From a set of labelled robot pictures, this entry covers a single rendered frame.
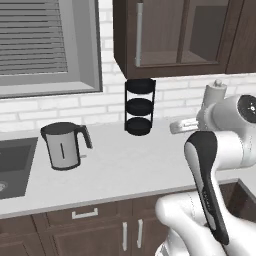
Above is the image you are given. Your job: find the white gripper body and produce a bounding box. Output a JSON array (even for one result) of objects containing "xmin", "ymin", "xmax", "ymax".
[{"xmin": 169, "ymin": 117, "xmax": 201, "ymax": 135}]

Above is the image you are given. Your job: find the dark wood corner base cupboard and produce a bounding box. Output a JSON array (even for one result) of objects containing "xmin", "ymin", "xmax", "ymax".
[{"xmin": 218, "ymin": 179, "xmax": 256, "ymax": 224}]

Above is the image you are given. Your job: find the dark wood base cupboard door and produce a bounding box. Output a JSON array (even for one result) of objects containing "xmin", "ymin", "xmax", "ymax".
[
  {"xmin": 0, "ymin": 215, "xmax": 46, "ymax": 256},
  {"xmin": 42, "ymin": 219, "xmax": 133, "ymax": 256},
  {"xmin": 131, "ymin": 195, "xmax": 172, "ymax": 256}
]

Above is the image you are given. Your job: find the dark wood drawer front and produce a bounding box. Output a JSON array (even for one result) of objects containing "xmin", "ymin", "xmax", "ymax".
[{"xmin": 32, "ymin": 199, "xmax": 133, "ymax": 229}]

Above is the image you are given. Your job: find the window with grey blinds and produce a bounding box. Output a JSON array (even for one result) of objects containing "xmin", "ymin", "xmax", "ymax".
[{"xmin": 0, "ymin": 0, "xmax": 103, "ymax": 100}]

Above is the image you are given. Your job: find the dark grey sink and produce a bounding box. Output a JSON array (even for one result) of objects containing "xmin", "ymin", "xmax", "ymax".
[{"xmin": 0, "ymin": 136, "xmax": 39, "ymax": 201}]

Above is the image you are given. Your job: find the black three-tier wire stand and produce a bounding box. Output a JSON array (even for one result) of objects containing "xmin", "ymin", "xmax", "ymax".
[{"xmin": 123, "ymin": 77, "xmax": 157, "ymax": 137}]

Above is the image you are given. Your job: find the glass cupboard door with handle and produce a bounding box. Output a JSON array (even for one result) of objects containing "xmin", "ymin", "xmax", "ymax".
[{"xmin": 127, "ymin": 0, "xmax": 188, "ymax": 69}]

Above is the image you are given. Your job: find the long silver cupboard handle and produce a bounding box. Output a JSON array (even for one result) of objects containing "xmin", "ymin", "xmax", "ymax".
[{"xmin": 134, "ymin": 2, "xmax": 145, "ymax": 68}]

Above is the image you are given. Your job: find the dark wood wall cupboard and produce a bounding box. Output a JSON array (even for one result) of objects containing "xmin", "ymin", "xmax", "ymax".
[{"xmin": 112, "ymin": 0, "xmax": 256, "ymax": 80}]

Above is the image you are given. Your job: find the white cupboard door handle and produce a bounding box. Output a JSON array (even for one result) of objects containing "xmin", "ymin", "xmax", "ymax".
[
  {"xmin": 136, "ymin": 218, "xmax": 144, "ymax": 250},
  {"xmin": 121, "ymin": 221, "xmax": 129, "ymax": 252}
]

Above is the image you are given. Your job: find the grey electric kettle black handle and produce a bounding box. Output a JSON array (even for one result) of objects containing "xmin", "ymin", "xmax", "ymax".
[{"xmin": 40, "ymin": 121, "xmax": 94, "ymax": 171}]

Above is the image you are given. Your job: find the white drawer handle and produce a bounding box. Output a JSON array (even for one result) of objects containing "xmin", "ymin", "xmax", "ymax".
[{"xmin": 71, "ymin": 207, "xmax": 100, "ymax": 220}]

